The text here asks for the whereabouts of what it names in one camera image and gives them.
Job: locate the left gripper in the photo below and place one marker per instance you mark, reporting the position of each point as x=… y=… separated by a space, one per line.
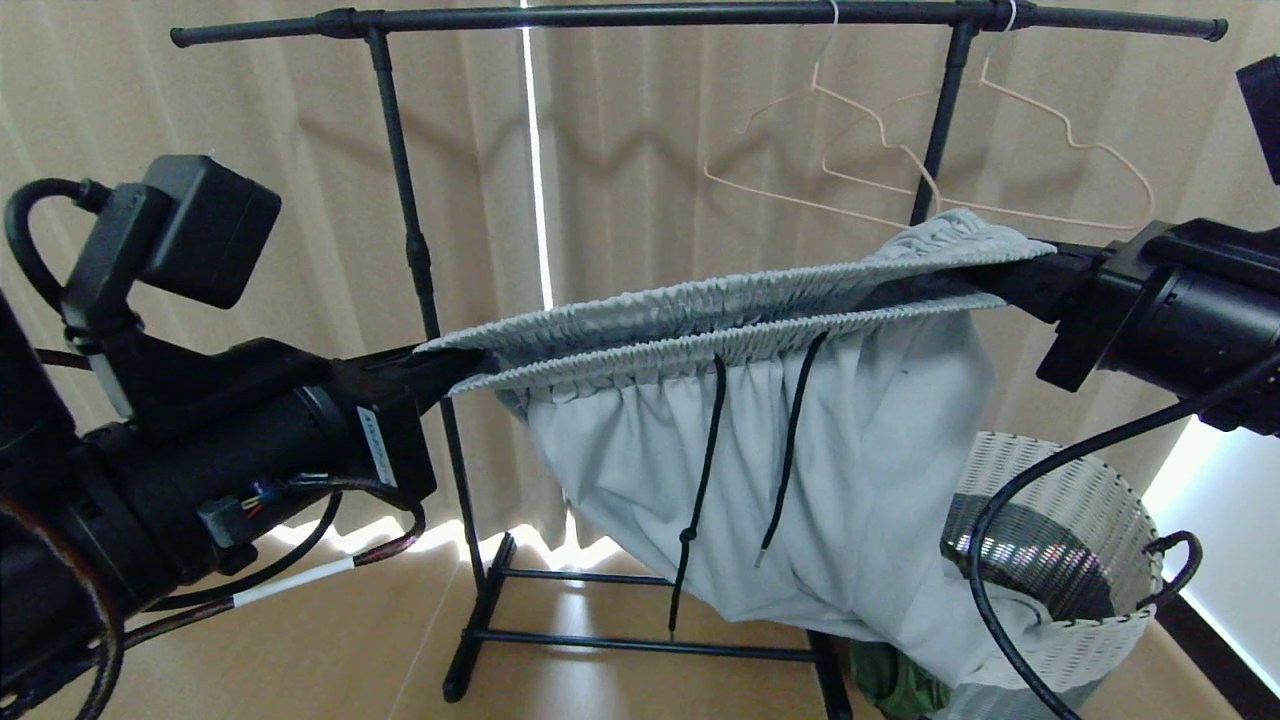
x=260 y=450

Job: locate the beige curtain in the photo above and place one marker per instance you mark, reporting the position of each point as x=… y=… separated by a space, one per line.
x=650 y=150

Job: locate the green garment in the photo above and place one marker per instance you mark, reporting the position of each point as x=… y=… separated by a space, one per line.
x=890 y=685

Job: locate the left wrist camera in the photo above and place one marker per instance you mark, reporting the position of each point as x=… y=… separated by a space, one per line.
x=200 y=230

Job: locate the pale grey shorts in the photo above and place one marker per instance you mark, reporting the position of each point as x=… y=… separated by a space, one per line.
x=850 y=450

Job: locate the pink clothes hanger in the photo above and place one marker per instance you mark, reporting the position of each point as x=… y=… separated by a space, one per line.
x=880 y=122
x=1068 y=128

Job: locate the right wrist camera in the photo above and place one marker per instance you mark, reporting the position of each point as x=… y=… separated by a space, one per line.
x=1262 y=120

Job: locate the black clothes rack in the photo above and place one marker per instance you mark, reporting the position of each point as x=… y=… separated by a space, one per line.
x=600 y=18

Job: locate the white laundry basket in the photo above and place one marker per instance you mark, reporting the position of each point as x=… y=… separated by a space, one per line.
x=1090 y=485

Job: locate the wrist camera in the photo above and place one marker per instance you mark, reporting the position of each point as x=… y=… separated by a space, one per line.
x=1262 y=120
x=200 y=230

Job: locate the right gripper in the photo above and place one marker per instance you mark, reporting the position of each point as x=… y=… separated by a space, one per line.
x=1180 y=320

